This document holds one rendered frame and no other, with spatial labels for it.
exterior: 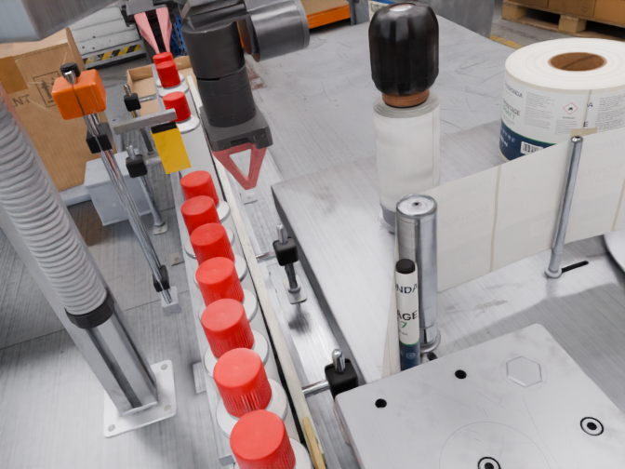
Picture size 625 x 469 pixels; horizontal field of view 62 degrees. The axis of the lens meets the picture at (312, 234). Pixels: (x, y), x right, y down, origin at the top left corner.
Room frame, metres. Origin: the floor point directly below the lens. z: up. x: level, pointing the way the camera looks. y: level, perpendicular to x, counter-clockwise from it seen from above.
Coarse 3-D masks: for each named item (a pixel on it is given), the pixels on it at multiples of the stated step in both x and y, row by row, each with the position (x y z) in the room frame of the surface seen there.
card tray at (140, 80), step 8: (184, 56) 1.62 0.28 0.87; (152, 64) 1.60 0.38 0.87; (176, 64) 1.61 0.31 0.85; (184, 64) 1.62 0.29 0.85; (128, 72) 1.58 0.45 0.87; (136, 72) 1.59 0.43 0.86; (144, 72) 1.60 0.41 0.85; (152, 72) 1.60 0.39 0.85; (184, 72) 1.59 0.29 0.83; (192, 72) 1.58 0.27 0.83; (128, 80) 1.50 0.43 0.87; (136, 80) 1.59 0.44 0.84; (144, 80) 1.58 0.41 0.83; (152, 80) 1.57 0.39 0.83; (136, 88) 1.52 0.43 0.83; (144, 88) 1.51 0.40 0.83; (152, 88) 1.50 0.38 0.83; (144, 104) 1.38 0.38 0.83; (152, 104) 1.37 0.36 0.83; (144, 112) 1.33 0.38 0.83; (152, 112) 1.32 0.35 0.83
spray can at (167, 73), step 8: (160, 64) 0.88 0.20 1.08; (168, 64) 0.87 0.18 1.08; (160, 72) 0.86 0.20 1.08; (168, 72) 0.86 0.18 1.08; (176, 72) 0.87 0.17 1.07; (160, 80) 0.87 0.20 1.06; (168, 80) 0.86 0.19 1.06; (176, 80) 0.86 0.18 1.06; (168, 88) 0.86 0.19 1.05; (176, 88) 0.86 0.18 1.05; (184, 88) 0.86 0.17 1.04; (160, 96) 0.86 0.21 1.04; (192, 104) 0.87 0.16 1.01; (192, 112) 0.86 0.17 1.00
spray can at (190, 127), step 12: (168, 96) 0.73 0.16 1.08; (180, 96) 0.72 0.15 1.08; (168, 108) 0.71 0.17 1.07; (180, 108) 0.71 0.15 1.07; (180, 120) 0.71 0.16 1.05; (192, 120) 0.72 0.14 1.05; (180, 132) 0.70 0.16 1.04; (192, 132) 0.71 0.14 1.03; (192, 144) 0.70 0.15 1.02; (204, 144) 0.72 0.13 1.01; (192, 156) 0.70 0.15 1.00; (204, 156) 0.71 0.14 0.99; (192, 168) 0.70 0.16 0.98; (204, 168) 0.71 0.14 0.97; (216, 180) 0.72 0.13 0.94
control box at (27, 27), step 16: (0, 0) 0.29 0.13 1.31; (16, 0) 0.29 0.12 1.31; (32, 0) 0.29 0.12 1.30; (48, 0) 0.30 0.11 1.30; (64, 0) 0.31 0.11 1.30; (80, 0) 0.32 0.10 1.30; (96, 0) 0.33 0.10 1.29; (112, 0) 0.35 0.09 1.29; (0, 16) 0.29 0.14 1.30; (16, 16) 0.29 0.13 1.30; (32, 16) 0.29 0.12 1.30; (48, 16) 0.30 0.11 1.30; (64, 16) 0.31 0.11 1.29; (80, 16) 0.32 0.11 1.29; (0, 32) 0.30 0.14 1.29; (16, 32) 0.29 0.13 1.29; (32, 32) 0.29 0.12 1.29; (48, 32) 0.30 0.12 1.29
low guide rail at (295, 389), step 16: (192, 80) 1.27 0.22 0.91; (208, 144) 0.93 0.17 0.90; (224, 176) 0.78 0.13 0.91; (224, 192) 0.73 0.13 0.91; (240, 224) 0.63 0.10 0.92; (240, 240) 0.59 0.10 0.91; (256, 272) 0.52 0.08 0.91; (256, 288) 0.49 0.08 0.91; (272, 304) 0.45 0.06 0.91; (272, 320) 0.43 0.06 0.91; (272, 336) 0.40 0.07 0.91; (288, 368) 0.35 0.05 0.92; (288, 384) 0.33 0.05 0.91; (304, 400) 0.31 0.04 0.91; (304, 416) 0.29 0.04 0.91; (304, 432) 0.28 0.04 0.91; (320, 448) 0.26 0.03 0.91
